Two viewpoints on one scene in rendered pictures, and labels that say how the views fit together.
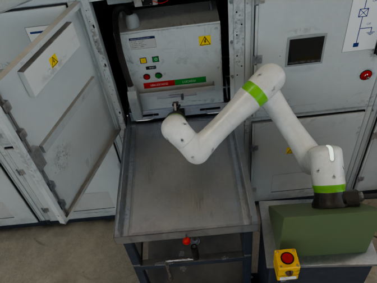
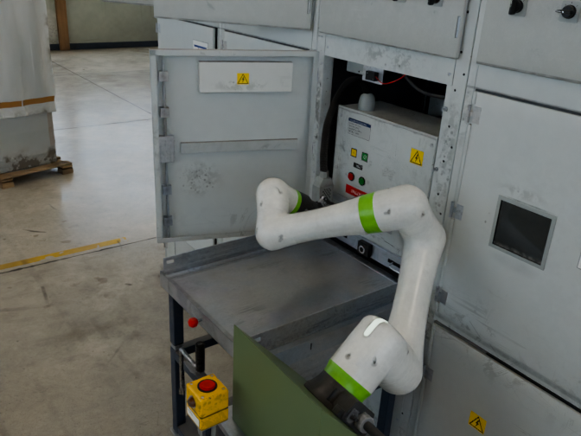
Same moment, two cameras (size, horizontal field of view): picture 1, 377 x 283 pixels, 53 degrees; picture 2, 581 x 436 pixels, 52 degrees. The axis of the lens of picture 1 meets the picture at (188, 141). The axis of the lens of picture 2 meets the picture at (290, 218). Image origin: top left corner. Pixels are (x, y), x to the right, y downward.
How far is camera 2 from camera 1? 1.37 m
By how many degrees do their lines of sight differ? 45
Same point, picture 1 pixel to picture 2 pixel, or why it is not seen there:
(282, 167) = not seen: outside the picture
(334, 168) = (357, 346)
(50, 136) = (196, 143)
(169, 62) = (375, 168)
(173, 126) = (264, 183)
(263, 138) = (442, 363)
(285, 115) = (407, 280)
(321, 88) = (538, 323)
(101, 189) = not seen: hidden behind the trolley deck
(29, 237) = not seen: hidden behind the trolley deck
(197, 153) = (262, 227)
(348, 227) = (288, 413)
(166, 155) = (298, 267)
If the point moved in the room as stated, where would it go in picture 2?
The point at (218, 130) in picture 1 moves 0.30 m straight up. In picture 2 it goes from (299, 219) to (306, 119)
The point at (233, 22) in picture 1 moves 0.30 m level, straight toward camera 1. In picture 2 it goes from (443, 140) to (364, 150)
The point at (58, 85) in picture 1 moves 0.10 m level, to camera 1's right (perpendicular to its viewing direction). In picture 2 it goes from (240, 109) to (256, 114)
